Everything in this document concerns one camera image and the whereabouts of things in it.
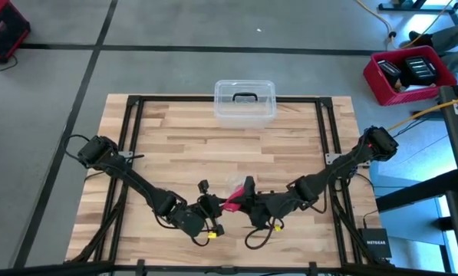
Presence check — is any black aluminium table frame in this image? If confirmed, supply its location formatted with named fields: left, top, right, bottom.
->
left=0, top=94, right=458, bottom=276

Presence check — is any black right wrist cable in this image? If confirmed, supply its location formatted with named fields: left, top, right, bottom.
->
left=244, top=217, right=286, bottom=251

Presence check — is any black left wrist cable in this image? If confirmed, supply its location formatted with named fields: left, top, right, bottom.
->
left=151, top=199, right=214, bottom=248

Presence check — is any red crepe bandage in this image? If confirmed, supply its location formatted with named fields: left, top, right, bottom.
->
left=219, top=185, right=247, bottom=215

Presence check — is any large black ribbed battery pack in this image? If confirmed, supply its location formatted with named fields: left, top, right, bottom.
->
left=404, top=56, right=440, bottom=87

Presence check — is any red plastic crate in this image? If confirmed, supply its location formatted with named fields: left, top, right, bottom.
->
left=363, top=46, right=458, bottom=107

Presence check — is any black floor stand base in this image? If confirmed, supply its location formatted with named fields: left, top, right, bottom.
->
left=378, top=0, right=458, bottom=35

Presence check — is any small black battery pack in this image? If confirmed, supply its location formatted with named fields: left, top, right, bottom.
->
left=377, top=60, right=403, bottom=90

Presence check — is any yellow hanging cable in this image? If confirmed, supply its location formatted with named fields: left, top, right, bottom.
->
left=385, top=95, right=458, bottom=133

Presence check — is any clear plastic storage box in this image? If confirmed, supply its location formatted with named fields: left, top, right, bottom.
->
left=213, top=79, right=278, bottom=130

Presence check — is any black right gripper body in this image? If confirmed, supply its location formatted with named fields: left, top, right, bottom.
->
left=238, top=176, right=291, bottom=230

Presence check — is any person's shoe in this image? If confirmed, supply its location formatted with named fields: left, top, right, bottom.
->
left=408, top=30, right=435, bottom=49

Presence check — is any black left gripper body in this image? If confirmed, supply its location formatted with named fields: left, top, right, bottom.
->
left=174, top=179, right=226, bottom=238

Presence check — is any black Netgear switch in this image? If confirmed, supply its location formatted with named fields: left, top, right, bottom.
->
left=358, top=228, right=393, bottom=260

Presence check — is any red and black equipment case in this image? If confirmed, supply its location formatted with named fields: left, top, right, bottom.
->
left=0, top=0, right=32, bottom=64

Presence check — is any pale yellow floor cable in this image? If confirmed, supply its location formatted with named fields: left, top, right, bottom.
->
left=354, top=0, right=458, bottom=51

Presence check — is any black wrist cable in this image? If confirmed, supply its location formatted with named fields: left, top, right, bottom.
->
left=151, top=199, right=214, bottom=248
left=244, top=217, right=286, bottom=251

